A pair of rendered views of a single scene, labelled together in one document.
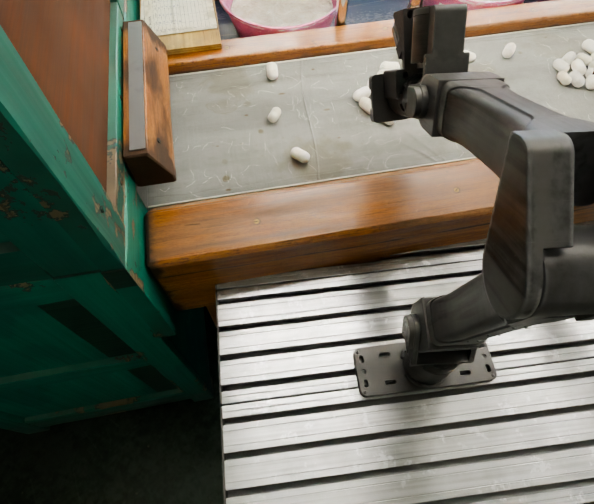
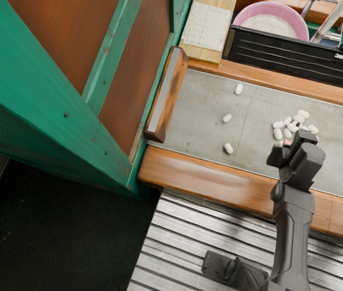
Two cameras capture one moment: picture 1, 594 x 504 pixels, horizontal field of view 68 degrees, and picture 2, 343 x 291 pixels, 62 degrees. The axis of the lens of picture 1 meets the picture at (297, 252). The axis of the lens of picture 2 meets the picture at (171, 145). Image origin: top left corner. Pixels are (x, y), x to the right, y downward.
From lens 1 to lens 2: 0.38 m
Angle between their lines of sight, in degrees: 17
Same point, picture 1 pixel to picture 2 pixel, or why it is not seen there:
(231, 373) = (152, 232)
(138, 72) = (167, 84)
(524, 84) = not seen: outside the picture
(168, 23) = (197, 37)
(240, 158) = (199, 135)
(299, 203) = (214, 177)
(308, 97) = (250, 112)
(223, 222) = (176, 171)
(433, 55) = (295, 175)
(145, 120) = (160, 115)
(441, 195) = not seen: hidden behind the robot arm
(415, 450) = not seen: outside the picture
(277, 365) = (172, 239)
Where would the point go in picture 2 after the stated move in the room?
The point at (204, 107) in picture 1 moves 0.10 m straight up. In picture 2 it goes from (195, 96) to (197, 82)
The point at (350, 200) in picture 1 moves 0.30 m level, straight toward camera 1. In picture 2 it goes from (239, 187) to (178, 271)
